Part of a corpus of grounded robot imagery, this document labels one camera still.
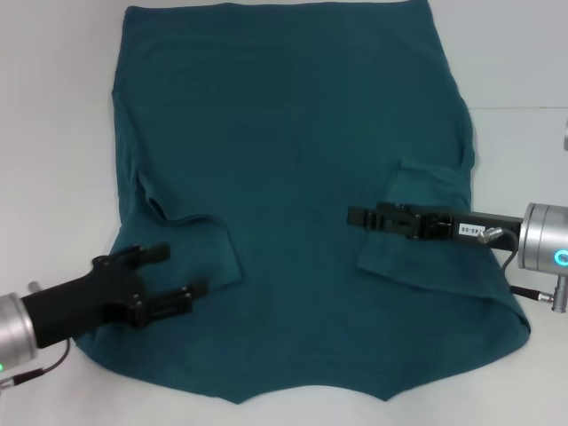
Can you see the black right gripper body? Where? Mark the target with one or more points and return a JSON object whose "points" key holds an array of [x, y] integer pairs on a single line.
{"points": [[466, 231]]}

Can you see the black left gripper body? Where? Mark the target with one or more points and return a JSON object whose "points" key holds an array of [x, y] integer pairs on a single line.
{"points": [[89, 306]]}

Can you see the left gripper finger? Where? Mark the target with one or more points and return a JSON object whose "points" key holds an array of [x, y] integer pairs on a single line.
{"points": [[173, 304], [153, 252]]}

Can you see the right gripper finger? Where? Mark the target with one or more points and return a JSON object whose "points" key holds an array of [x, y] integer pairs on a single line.
{"points": [[386, 219]]}

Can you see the teal blue t-shirt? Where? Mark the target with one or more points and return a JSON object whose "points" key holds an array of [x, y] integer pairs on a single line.
{"points": [[288, 133]]}

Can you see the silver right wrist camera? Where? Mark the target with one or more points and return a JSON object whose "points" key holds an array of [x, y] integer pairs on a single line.
{"points": [[566, 135]]}

